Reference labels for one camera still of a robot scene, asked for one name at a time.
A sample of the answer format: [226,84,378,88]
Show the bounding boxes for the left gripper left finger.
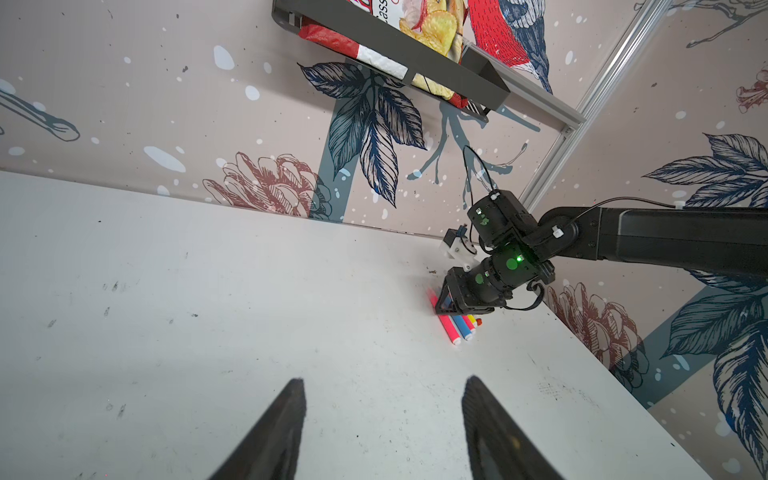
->
[210,378,306,480]

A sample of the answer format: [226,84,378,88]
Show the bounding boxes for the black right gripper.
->
[434,267,498,316]

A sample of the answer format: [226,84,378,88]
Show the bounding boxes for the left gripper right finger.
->
[461,376,562,480]

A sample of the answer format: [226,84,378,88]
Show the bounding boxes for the pink highlighter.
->
[461,315,476,335]
[427,289,462,346]

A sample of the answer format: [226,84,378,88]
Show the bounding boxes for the blue highlighter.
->
[452,315,473,341]

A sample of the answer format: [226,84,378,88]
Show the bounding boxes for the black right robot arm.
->
[431,190,767,316]

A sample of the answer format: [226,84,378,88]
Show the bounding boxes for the red cassava chips bag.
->
[299,0,468,80]

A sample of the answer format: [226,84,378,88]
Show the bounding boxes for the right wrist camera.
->
[440,224,479,272]

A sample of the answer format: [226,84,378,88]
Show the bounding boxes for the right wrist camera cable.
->
[460,145,498,208]

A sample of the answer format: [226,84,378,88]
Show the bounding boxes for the black wall basket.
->
[271,1,510,121]

